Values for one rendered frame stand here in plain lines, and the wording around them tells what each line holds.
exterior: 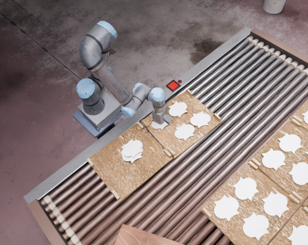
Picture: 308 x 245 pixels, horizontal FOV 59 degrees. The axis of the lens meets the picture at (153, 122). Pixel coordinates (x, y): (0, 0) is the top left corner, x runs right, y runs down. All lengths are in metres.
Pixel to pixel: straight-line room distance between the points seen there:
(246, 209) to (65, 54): 3.00
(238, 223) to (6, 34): 3.94
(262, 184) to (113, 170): 0.87
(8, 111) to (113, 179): 2.15
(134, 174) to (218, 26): 2.74
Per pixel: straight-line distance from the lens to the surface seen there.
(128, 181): 1.66
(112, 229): 1.62
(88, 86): 1.75
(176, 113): 1.83
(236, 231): 1.59
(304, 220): 1.70
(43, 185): 1.83
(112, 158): 1.73
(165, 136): 1.75
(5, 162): 3.22
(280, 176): 1.74
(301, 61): 2.31
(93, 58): 1.41
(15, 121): 3.43
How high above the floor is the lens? 2.47
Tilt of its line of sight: 58 degrees down
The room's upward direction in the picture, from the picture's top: 8 degrees counter-clockwise
